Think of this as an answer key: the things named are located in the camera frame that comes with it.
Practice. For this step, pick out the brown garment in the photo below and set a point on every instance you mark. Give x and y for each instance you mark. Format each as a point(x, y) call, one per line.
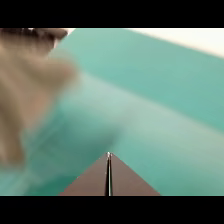
point(25, 93)

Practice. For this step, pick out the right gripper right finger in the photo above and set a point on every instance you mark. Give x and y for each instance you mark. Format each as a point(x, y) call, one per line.
point(128, 182)

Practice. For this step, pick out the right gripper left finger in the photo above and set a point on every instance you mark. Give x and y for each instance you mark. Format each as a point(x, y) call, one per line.
point(95, 181)

